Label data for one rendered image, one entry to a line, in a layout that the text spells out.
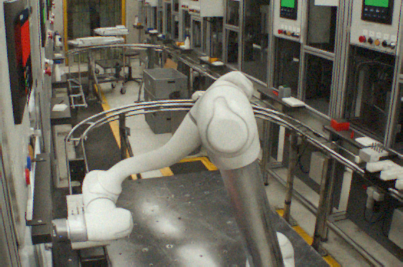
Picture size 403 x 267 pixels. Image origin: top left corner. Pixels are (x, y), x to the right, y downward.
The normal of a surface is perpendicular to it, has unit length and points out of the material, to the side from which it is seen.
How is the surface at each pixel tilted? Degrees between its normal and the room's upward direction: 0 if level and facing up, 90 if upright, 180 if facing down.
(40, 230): 0
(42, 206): 0
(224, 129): 85
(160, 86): 91
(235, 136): 84
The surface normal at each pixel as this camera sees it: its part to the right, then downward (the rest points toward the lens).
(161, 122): 0.33, 0.32
